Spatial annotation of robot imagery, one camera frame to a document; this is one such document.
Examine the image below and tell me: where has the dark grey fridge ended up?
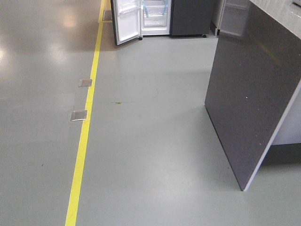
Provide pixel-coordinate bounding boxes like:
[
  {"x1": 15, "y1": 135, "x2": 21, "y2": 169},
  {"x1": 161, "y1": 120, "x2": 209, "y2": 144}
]
[{"x1": 141, "y1": 0, "x2": 218, "y2": 38}]

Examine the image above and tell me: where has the fridge door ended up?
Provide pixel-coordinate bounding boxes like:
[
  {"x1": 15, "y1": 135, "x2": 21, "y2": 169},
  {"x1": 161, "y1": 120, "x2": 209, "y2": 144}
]
[{"x1": 111, "y1": 0, "x2": 143, "y2": 46}]

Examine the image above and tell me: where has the blue tape strip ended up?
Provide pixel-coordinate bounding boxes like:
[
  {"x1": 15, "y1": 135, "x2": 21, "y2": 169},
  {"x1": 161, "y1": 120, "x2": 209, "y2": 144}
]
[
  {"x1": 162, "y1": 0, "x2": 170, "y2": 15},
  {"x1": 143, "y1": 5, "x2": 149, "y2": 17}
]

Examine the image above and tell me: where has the metal floor plate far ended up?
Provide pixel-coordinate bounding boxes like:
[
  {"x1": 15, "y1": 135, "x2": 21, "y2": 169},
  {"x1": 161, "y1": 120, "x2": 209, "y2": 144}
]
[{"x1": 78, "y1": 79, "x2": 93, "y2": 88}]

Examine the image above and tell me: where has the yellow floor tape line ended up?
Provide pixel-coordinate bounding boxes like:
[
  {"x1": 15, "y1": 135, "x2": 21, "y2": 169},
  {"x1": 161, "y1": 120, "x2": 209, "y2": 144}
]
[{"x1": 65, "y1": 0, "x2": 110, "y2": 226}]

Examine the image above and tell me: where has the metal floor plate near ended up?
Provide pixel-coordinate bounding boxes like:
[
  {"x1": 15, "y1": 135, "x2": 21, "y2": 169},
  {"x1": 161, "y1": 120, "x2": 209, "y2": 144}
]
[{"x1": 70, "y1": 110, "x2": 88, "y2": 121}]

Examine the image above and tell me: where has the metal floor plate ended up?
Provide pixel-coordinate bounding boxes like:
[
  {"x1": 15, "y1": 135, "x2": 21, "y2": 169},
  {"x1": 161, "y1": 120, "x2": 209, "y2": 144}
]
[
  {"x1": 70, "y1": 110, "x2": 88, "y2": 121},
  {"x1": 78, "y1": 79, "x2": 93, "y2": 88}
]

